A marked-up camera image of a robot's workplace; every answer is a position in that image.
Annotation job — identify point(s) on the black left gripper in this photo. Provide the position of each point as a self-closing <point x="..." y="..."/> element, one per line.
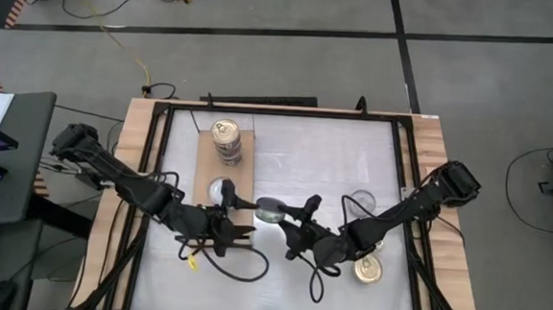
<point x="198" y="222"/>

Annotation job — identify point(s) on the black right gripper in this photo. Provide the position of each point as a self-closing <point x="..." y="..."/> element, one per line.
<point x="321" y="249"/>

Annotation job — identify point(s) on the silver lidded green tuna can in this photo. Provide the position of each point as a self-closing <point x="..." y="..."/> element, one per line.
<point x="362" y="202"/>
<point x="268" y="211"/>
<point x="214" y="192"/>

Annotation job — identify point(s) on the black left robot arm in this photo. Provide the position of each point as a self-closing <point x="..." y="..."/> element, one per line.
<point x="112" y="171"/>

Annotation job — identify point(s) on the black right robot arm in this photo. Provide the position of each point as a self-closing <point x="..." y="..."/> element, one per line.
<point x="398" y="208"/>

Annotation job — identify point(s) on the silver metal mounting plate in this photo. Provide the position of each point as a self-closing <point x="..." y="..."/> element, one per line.
<point x="405" y="194"/>

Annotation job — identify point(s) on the long black bar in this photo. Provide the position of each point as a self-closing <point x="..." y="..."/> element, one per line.
<point x="260" y="99"/>

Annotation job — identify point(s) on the dark grey desk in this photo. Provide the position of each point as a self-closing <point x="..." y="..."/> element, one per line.
<point x="29" y="111"/>

